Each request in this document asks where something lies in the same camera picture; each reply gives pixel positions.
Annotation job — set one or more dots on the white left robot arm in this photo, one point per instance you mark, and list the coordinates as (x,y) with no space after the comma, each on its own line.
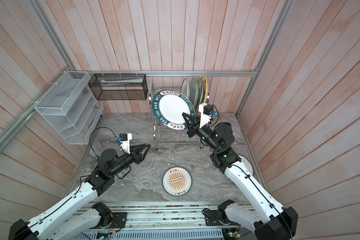
(56,223)

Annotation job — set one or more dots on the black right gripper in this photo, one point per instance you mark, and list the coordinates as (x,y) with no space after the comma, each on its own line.
(195,130)

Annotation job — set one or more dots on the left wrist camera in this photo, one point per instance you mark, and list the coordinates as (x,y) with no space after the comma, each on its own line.
(124,142)

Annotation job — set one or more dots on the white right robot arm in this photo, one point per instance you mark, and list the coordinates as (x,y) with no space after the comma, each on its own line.
(270,220)

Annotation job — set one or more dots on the black mesh wall basket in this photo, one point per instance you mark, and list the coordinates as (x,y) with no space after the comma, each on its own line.
(115,87)

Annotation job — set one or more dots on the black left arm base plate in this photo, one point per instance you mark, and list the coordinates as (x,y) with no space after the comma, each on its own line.
(114,220)

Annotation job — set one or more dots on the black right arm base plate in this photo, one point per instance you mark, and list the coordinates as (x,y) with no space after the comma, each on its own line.
(216,218)

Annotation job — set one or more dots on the dark-rim lettered white plate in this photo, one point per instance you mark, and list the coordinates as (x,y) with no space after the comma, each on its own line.
(168,106)

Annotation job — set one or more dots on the cream plate with berry sprigs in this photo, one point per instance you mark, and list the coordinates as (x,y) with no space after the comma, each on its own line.
(200,91)

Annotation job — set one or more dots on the white wire mesh shelf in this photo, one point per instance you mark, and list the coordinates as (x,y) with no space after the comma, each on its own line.
(71,110)

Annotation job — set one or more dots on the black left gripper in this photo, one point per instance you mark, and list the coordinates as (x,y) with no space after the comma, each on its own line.
(137,157)

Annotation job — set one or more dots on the cat and stars orange-rim plate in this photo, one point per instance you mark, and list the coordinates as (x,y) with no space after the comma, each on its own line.
(204,93)

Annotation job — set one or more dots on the pale green plate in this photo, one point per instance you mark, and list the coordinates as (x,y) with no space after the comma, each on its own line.
(194,91)

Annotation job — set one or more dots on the white plate with flower outline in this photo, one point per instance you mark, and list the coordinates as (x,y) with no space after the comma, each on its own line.
(185,88)

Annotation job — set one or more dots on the orange sunburst plate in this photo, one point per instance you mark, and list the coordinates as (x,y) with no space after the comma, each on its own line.
(177,181)
(247,164)

